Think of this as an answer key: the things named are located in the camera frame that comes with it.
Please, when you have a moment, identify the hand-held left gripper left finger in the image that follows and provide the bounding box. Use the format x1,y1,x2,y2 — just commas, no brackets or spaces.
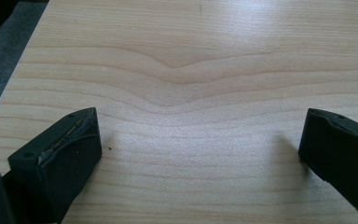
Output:
7,106,103,224

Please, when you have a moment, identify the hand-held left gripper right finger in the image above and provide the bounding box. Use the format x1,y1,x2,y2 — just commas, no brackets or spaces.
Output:
297,107,358,224

